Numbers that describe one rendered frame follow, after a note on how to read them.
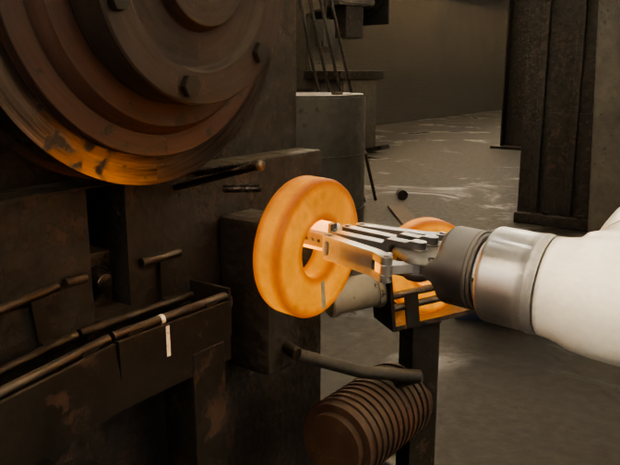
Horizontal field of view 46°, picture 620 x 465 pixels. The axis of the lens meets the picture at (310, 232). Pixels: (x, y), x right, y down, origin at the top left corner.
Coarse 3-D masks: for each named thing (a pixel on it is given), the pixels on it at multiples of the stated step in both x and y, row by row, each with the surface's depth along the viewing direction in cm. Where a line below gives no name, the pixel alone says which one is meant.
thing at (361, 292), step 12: (360, 276) 113; (348, 288) 111; (360, 288) 111; (372, 288) 112; (384, 288) 112; (336, 300) 109; (348, 300) 110; (360, 300) 111; (372, 300) 112; (384, 300) 112; (336, 312) 110; (348, 312) 112
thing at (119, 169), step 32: (0, 64) 68; (0, 96) 69; (32, 96) 71; (256, 96) 98; (0, 128) 76; (32, 128) 72; (64, 128) 75; (224, 128) 94; (64, 160) 75; (96, 160) 78; (128, 160) 82; (160, 160) 86; (192, 160) 90
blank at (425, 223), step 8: (408, 224) 114; (416, 224) 113; (424, 224) 113; (432, 224) 113; (440, 224) 114; (448, 224) 115; (392, 280) 113; (400, 280) 114; (408, 280) 114; (400, 288) 114; (408, 288) 114; (424, 296) 116; (432, 304) 117; (440, 304) 117; (424, 312) 117
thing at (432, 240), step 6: (342, 228) 77; (348, 228) 76; (354, 228) 76; (360, 228) 76; (366, 234) 75; (372, 234) 74; (378, 234) 74; (384, 234) 74; (390, 234) 74; (396, 234) 74; (402, 234) 72; (408, 234) 72; (414, 234) 72; (420, 234) 73; (426, 234) 72; (432, 234) 72; (426, 240) 71; (432, 240) 71
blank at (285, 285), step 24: (288, 192) 74; (312, 192) 75; (336, 192) 78; (264, 216) 73; (288, 216) 72; (312, 216) 76; (336, 216) 79; (264, 240) 73; (288, 240) 73; (264, 264) 73; (288, 264) 74; (312, 264) 81; (336, 264) 81; (264, 288) 74; (288, 288) 74; (312, 288) 78; (336, 288) 82; (288, 312) 76; (312, 312) 79
